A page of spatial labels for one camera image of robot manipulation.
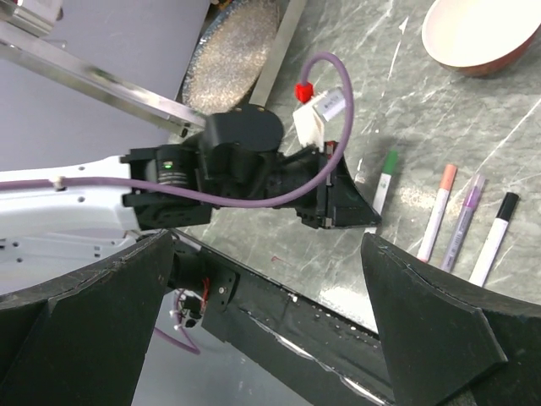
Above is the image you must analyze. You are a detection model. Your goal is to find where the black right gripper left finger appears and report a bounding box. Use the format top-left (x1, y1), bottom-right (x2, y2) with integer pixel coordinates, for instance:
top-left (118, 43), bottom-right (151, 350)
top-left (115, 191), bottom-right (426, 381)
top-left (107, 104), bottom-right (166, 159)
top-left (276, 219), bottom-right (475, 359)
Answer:
top-left (1, 232), bottom-right (173, 405)

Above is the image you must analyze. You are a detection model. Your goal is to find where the white pen purple tip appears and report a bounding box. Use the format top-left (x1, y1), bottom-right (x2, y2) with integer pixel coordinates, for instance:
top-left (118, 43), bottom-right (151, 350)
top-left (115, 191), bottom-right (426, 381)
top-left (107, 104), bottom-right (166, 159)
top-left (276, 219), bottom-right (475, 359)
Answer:
top-left (440, 173), bottom-right (486, 272)

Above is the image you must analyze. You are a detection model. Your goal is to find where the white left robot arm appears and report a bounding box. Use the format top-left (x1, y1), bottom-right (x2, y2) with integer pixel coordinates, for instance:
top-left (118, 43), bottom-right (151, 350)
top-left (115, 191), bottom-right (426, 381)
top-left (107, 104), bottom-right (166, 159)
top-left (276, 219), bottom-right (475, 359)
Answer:
top-left (1, 105), bottom-right (381, 293)

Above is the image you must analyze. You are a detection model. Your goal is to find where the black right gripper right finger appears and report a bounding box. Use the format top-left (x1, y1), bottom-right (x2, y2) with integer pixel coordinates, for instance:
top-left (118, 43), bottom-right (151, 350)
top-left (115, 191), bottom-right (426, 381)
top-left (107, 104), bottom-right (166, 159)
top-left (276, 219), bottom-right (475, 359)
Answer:
top-left (361, 233), bottom-right (540, 405)

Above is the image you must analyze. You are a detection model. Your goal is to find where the white pen black tip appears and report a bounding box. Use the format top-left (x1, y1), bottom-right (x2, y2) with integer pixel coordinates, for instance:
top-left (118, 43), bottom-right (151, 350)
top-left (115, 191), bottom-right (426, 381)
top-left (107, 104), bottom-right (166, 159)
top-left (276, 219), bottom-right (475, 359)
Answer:
top-left (468, 192), bottom-right (520, 287)

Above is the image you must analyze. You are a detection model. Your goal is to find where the small cream bowl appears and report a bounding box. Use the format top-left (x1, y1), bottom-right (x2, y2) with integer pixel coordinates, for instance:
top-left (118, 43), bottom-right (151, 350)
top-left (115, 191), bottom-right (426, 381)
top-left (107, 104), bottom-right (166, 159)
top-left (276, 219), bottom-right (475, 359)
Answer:
top-left (421, 0), bottom-right (540, 77)

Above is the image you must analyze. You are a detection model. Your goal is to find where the white pen green end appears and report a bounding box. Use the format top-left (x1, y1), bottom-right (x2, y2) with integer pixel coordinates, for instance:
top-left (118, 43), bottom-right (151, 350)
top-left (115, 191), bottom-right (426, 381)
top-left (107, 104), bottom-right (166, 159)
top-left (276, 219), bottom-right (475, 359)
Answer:
top-left (373, 150), bottom-right (398, 214)

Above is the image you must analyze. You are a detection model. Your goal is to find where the black base bar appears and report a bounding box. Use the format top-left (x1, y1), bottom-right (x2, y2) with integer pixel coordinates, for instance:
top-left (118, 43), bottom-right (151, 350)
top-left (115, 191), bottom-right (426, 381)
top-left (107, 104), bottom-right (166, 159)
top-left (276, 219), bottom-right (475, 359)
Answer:
top-left (172, 232), bottom-right (396, 405)

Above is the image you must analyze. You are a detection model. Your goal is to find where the white pen pink end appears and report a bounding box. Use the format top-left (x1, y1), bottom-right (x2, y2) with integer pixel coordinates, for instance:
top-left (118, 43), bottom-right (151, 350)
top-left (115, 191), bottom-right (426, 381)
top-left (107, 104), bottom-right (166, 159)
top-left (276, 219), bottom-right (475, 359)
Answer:
top-left (417, 164), bottom-right (457, 262)

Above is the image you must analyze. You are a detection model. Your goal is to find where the speckled grey plate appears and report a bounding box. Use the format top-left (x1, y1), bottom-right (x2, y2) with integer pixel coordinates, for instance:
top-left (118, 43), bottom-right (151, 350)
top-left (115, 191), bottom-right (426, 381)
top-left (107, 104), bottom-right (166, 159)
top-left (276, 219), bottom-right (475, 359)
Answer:
top-left (180, 1), bottom-right (280, 115)

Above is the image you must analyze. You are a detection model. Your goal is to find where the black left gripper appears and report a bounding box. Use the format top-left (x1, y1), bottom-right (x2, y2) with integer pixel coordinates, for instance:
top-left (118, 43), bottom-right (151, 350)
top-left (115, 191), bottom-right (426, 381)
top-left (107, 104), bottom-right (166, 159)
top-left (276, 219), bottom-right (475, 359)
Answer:
top-left (270, 141), bottom-right (381, 228)

